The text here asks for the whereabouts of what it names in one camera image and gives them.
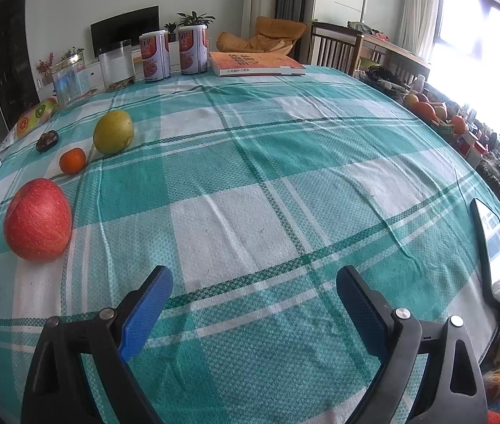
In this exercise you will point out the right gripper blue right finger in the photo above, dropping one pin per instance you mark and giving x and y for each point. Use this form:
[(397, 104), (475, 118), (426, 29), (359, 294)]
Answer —
[(451, 388)]

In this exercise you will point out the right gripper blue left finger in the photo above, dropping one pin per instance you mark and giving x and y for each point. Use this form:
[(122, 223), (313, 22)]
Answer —
[(57, 388)]

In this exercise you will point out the red apple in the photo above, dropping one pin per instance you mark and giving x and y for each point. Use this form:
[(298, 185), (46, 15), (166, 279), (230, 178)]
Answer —
[(38, 221)]

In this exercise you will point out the small orange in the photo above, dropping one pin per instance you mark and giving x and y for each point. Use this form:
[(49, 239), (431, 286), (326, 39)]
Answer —
[(73, 161)]

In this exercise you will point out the dark dried fruit back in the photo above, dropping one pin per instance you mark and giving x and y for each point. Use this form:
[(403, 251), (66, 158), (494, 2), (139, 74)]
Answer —
[(46, 141)]

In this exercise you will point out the yellow green pear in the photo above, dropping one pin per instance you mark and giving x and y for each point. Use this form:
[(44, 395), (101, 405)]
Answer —
[(113, 133)]

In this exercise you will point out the smartphone on table edge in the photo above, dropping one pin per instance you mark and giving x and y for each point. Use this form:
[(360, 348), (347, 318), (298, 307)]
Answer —
[(487, 229)]

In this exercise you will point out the fruit print tissue pack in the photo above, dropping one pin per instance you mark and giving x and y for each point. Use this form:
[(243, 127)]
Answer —
[(36, 116)]

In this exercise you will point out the clear glass jar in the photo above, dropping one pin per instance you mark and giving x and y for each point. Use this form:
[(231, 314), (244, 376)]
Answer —
[(70, 79)]

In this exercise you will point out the red flower plant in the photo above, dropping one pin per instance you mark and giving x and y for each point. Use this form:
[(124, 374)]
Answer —
[(44, 68)]

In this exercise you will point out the dark bookshelf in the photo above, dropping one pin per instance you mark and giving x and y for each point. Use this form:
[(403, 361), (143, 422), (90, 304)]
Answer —
[(17, 87)]

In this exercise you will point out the fruit pile on side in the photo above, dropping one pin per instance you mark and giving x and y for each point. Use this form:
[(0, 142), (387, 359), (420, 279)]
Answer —
[(442, 117)]

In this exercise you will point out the clear container black lid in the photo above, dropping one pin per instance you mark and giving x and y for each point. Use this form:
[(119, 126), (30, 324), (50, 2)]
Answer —
[(116, 64)]

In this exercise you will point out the teal checked tablecloth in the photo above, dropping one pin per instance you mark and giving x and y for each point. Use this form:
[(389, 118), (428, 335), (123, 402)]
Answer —
[(254, 192)]

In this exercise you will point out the black television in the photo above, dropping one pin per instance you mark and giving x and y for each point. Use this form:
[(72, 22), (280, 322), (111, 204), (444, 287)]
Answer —
[(125, 26)]

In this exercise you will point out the red white can left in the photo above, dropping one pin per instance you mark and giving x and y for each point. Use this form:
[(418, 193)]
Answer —
[(155, 55)]

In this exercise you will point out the red white can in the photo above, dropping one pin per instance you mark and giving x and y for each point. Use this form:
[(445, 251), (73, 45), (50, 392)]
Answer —
[(155, 55), (193, 49)]

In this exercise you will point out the red white can right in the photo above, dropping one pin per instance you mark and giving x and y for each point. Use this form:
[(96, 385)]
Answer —
[(193, 49)]

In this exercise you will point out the orange book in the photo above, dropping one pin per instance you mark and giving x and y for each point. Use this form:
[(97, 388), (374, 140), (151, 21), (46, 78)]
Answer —
[(254, 64)]

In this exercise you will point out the potted green plant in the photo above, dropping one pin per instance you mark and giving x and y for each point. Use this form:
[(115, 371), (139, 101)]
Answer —
[(193, 19)]

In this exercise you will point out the wooden chair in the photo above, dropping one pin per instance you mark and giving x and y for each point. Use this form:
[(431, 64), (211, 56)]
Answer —
[(348, 51)]

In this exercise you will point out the orange cushion chair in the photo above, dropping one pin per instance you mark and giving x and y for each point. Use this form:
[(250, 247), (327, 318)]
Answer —
[(272, 36)]

